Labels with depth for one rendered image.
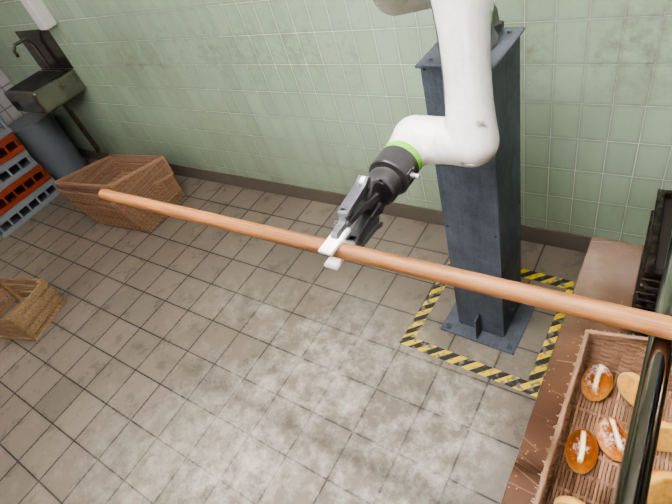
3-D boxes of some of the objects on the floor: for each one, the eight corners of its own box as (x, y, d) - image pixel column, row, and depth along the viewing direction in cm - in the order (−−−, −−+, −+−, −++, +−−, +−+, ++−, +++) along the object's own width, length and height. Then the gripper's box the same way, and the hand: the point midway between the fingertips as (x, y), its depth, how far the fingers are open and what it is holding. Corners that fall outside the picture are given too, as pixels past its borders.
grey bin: (97, 163, 428) (56, 108, 390) (63, 189, 408) (17, 135, 371) (75, 158, 448) (34, 106, 411) (42, 183, 429) (-4, 131, 391)
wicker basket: (144, 241, 321) (120, 210, 302) (92, 231, 348) (67, 203, 329) (186, 194, 348) (167, 163, 329) (135, 189, 375) (115, 160, 356)
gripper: (395, 150, 92) (332, 233, 80) (409, 211, 102) (355, 293, 91) (362, 146, 96) (297, 225, 84) (379, 205, 106) (323, 283, 95)
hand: (337, 247), depth 89 cm, fingers closed on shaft, 3 cm apart
